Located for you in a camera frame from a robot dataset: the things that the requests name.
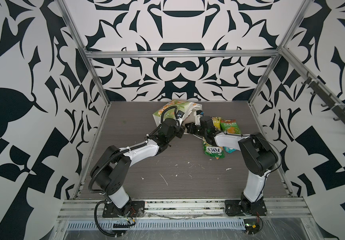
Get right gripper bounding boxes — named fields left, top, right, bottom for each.
left=185, top=122, right=209, bottom=139

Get white floral paper bag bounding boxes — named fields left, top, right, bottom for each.
left=152, top=100, right=203, bottom=135

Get yellow snack packet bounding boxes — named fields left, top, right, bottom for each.
left=212, top=117, right=222, bottom=131

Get green Fox's candy packet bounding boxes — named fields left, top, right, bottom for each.
left=203, top=139, right=225, bottom=159

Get green snack packet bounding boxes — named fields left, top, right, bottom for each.
left=220, top=119, right=242, bottom=135

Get teal snack packet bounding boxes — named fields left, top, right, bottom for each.
left=224, top=147, right=236, bottom=154

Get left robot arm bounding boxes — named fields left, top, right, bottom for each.
left=87, top=118, right=185, bottom=210

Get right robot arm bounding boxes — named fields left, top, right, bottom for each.
left=185, top=116, right=279, bottom=211

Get small electronics board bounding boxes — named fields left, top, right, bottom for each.
left=244, top=218, right=264, bottom=236

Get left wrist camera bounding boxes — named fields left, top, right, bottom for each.
left=175, top=111, right=185, bottom=119

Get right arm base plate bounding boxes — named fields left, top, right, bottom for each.
left=225, top=198, right=267, bottom=216

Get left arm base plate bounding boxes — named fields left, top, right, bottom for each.
left=102, top=201, right=145, bottom=218

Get white slotted cable duct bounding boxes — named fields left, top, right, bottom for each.
left=62, top=218, right=247, bottom=231

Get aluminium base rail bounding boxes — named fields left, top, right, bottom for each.
left=56, top=198, right=312, bottom=221

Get black wall hook rack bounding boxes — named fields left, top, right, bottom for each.
left=301, top=72, right=345, bottom=125

